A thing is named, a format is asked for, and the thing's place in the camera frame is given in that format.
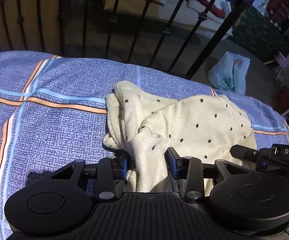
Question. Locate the pink small stool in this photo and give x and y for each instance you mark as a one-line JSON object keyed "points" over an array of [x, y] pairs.
{"points": [[281, 64]]}

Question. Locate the white plastic bag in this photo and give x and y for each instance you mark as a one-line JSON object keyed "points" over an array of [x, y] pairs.
{"points": [[229, 73]]}

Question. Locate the blue plaid bed sheet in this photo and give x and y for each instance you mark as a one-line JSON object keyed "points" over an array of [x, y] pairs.
{"points": [[52, 111]]}

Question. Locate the black metal bed frame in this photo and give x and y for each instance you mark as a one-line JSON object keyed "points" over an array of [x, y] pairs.
{"points": [[84, 27]]}

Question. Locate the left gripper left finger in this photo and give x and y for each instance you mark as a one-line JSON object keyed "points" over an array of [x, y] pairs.
{"points": [[122, 165]]}

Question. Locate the cream polka dot garment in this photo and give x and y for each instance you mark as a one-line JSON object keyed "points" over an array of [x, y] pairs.
{"points": [[146, 125]]}

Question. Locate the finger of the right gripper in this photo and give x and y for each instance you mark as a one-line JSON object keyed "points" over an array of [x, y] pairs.
{"points": [[245, 153]]}

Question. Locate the white wicker bed with cushions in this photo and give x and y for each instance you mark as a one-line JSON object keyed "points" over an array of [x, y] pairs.
{"points": [[186, 17]]}

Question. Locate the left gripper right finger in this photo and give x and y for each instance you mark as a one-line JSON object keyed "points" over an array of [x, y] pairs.
{"points": [[174, 162]]}

